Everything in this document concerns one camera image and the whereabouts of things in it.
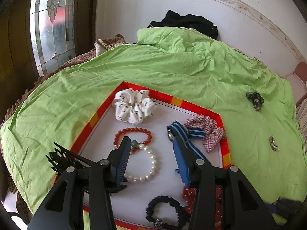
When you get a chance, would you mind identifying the dark wooden door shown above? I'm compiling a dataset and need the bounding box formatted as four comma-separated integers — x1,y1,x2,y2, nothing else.
0,0,100,125

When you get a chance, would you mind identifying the black hair claw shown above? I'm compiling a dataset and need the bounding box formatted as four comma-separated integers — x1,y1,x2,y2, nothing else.
45,142,129,194

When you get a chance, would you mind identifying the white dotted scrunchie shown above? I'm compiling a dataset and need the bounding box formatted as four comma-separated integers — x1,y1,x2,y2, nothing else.
113,88,157,125

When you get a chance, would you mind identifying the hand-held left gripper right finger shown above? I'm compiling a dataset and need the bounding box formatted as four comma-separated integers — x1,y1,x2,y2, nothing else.
173,136,276,230

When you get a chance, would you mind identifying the red bead bracelet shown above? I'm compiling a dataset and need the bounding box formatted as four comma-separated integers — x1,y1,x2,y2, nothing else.
114,127,154,152

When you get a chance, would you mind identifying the white pearl bracelet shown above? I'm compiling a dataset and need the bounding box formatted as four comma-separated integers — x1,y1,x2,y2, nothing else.
121,144,160,182

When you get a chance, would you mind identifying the small patterned hair clip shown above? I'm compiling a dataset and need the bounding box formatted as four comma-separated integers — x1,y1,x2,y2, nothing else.
269,136,279,151

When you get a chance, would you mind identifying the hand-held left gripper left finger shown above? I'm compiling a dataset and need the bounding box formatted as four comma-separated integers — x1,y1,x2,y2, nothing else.
28,136,133,230

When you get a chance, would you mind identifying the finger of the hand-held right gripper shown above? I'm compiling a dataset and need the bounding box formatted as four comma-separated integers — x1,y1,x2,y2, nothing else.
265,198,304,221

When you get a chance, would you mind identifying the brown striped cloth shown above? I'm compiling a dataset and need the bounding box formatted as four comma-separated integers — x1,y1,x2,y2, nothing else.
94,34,125,53

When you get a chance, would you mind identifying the dark green hair clip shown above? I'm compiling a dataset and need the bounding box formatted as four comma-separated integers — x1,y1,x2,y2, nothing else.
246,92,265,112

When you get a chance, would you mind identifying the red plaid scrunchie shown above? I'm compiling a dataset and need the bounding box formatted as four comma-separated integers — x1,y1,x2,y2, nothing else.
184,114,227,154

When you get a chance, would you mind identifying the blue striped watch strap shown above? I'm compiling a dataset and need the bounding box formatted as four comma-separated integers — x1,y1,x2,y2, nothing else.
167,120,209,175

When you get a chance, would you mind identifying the black hair tie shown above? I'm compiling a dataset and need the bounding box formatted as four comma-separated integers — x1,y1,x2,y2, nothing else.
146,196,190,228

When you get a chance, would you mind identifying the black cloth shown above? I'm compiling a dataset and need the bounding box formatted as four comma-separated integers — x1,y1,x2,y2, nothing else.
147,10,219,40

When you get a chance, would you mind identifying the striped floral quilt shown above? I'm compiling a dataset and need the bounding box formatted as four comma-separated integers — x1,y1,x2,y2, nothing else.
295,103,307,139

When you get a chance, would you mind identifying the red dotted scrunchie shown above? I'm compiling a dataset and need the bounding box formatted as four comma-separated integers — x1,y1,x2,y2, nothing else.
181,184,222,226

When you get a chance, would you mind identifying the white tray with red border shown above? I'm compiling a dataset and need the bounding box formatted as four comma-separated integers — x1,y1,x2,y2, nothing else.
54,81,231,229

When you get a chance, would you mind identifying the green bed sheet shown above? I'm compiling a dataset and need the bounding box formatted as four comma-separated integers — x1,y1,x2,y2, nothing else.
0,27,299,230

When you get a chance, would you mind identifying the stained glass window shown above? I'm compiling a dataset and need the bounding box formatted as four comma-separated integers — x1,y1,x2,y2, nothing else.
30,0,77,75

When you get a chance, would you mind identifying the pink blanket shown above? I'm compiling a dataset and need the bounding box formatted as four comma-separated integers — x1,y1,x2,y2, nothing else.
284,62,307,106

